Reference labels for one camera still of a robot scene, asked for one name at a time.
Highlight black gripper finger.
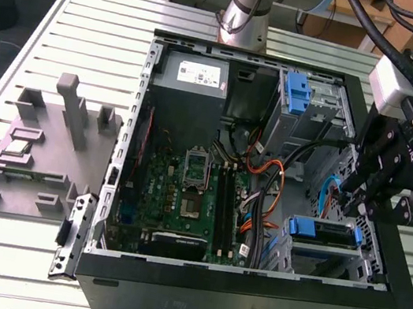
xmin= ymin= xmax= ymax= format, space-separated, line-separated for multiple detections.
xmin=355 ymin=177 xmax=413 ymax=228
xmin=336 ymin=110 xmax=398 ymax=212

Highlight blue data wire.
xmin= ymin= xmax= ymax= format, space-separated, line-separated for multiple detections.
xmin=316 ymin=173 xmax=349 ymax=225

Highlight disk power wire black plug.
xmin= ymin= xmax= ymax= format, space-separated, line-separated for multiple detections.
xmin=322 ymin=182 xmax=351 ymax=224

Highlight hard disk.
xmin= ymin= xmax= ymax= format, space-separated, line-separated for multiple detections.
xmin=283 ymin=214 xmax=366 ymax=267

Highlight metal disk bay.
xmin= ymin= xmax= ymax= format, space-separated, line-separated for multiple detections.
xmin=274 ymin=211 xmax=383 ymax=289

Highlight metal drive cage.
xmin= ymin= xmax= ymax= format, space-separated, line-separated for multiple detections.
xmin=263 ymin=67 xmax=364 ymax=170

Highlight wooden top desk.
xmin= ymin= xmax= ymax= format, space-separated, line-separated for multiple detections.
xmin=290 ymin=0 xmax=399 ymax=55

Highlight black RAM slot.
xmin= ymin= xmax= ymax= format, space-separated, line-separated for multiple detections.
xmin=206 ymin=160 xmax=240 ymax=258
xmin=210 ymin=161 xmax=244 ymax=259
xmin=221 ymin=162 xmax=254 ymax=261
xmin=216 ymin=162 xmax=249 ymax=260

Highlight metal socket cover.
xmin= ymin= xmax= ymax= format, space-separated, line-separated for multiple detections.
xmin=179 ymin=146 xmax=215 ymax=195

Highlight CPU socket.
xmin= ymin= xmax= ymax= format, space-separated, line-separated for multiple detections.
xmin=178 ymin=192 xmax=207 ymax=222

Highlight grey power supply unit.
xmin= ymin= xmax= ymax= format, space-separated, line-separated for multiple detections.
xmin=139 ymin=47 xmax=235 ymax=157

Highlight black graphics card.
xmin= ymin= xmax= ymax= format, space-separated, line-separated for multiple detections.
xmin=136 ymin=225 xmax=211 ymax=266

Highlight black PC case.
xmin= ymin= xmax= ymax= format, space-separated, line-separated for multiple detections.
xmin=42 ymin=17 xmax=413 ymax=309

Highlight green motherboard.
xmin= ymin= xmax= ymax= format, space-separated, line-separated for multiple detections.
xmin=104 ymin=130 xmax=271 ymax=271

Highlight blue expansion slot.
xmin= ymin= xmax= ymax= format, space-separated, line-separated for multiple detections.
xmin=117 ymin=203 xmax=137 ymax=227

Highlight grey parts rack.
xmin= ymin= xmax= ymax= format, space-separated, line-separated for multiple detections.
xmin=0 ymin=61 xmax=131 ymax=233

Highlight silver CPU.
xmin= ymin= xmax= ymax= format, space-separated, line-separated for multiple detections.
xmin=2 ymin=138 xmax=32 ymax=160

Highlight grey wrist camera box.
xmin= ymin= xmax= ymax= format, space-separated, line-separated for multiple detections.
xmin=362 ymin=55 xmax=413 ymax=120

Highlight blue plastic drive bracket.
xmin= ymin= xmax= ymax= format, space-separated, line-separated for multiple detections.
xmin=279 ymin=71 xmax=314 ymax=117

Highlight orange red yellow wire harness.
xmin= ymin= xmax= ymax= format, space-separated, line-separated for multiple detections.
xmin=232 ymin=124 xmax=296 ymax=242

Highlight grey wires white plug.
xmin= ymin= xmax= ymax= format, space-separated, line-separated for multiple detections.
xmin=238 ymin=191 xmax=264 ymax=218

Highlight black plastic air duct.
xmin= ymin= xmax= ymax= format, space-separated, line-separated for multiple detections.
xmin=221 ymin=61 xmax=281 ymax=127

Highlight black sleeved cable bundle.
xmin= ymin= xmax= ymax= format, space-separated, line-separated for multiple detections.
xmin=244 ymin=125 xmax=356 ymax=284

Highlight yellow black power wires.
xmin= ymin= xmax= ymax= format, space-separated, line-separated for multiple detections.
xmin=208 ymin=137 xmax=242 ymax=166

